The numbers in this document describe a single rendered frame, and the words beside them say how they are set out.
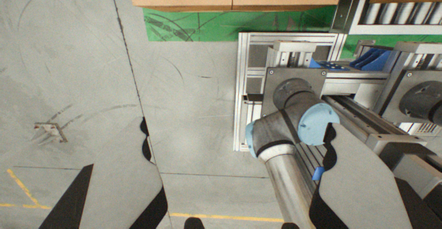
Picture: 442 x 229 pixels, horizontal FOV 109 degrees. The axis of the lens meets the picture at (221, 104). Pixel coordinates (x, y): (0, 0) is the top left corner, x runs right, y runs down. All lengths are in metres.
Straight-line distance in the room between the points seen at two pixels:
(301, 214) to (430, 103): 0.63
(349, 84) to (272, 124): 0.49
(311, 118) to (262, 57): 1.06
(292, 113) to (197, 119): 1.57
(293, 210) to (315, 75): 0.46
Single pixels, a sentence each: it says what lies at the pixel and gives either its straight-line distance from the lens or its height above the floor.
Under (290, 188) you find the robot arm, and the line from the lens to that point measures 0.45.
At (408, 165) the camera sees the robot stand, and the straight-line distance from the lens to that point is 0.64.
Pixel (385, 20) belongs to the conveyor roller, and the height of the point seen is 0.55.
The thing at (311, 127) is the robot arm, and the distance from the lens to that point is 0.49.
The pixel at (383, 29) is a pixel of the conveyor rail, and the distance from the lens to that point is 1.36.
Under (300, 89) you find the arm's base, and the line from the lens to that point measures 0.61.
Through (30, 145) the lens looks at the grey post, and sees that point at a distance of 3.01.
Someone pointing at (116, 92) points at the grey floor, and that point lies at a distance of 2.19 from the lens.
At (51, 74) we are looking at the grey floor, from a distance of 2.61.
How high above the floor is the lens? 1.63
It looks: 63 degrees down
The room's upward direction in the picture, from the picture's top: 174 degrees counter-clockwise
